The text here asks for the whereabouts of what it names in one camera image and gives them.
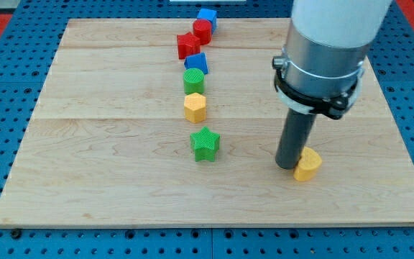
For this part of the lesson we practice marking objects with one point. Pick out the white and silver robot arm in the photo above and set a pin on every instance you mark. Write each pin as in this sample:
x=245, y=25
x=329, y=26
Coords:
x=327, y=43

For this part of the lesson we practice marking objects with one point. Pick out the green star block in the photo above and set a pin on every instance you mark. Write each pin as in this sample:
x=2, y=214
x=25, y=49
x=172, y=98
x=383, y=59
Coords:
x=205, y=144

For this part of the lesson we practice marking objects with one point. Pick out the red star block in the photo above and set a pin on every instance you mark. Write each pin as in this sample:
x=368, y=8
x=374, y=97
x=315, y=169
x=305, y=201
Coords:
x=188, y=44

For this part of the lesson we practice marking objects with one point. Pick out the yellow heart block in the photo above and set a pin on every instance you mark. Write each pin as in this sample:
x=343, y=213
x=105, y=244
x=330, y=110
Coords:
x=308, y=165

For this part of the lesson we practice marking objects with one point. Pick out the yellow hexagon block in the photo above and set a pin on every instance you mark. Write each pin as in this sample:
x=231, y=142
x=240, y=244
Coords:
x=195, y=107

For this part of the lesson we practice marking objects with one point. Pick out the green cylinder block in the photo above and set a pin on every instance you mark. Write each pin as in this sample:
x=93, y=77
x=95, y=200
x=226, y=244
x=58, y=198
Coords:
x=193, y=81

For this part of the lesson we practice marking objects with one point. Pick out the blue pentagon block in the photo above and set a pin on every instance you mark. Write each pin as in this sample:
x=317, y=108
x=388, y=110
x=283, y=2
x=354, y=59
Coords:
x=198, y=61

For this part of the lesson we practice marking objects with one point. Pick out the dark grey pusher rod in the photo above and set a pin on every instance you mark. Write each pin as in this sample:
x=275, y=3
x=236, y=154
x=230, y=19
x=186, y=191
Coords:
x=293, y=138

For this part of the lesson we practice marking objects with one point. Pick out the light wooden board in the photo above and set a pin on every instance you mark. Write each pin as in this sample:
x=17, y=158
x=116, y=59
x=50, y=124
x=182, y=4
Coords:
x=108, y=146

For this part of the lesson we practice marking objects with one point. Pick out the red cylinder block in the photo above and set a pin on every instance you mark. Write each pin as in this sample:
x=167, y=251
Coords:
x=202, y=29

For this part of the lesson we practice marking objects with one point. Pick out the blue cube block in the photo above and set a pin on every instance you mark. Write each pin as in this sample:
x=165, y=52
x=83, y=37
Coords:
x=210, y=15

